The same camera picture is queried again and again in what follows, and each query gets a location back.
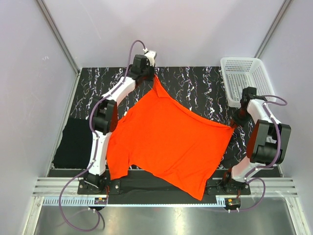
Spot orange t-shirt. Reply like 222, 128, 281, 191
107, 78, 234, 200

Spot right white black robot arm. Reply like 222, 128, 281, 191
221, 87, 291, 194

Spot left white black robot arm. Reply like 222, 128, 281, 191
83, 50, 157, 194

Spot white plastic basket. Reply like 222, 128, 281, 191
220, 57, 275, 108

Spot right orange connector box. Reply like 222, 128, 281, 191
225, 198, 241, 208

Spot orange connector box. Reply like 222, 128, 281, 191
225, 198, 241, 208
94, 197, 108, 205

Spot folded black t-shirt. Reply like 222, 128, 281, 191
52, 117, 92, 169

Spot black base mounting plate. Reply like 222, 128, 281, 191
77, 169, 251, 196

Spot left orange connector box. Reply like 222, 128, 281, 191
94, 197, 108, 205

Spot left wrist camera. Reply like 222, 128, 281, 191
143, 48, 157, 67

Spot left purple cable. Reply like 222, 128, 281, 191
58, 40, 150, 232

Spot aluminium frame rail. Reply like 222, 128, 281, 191
32, 177, 298, 197

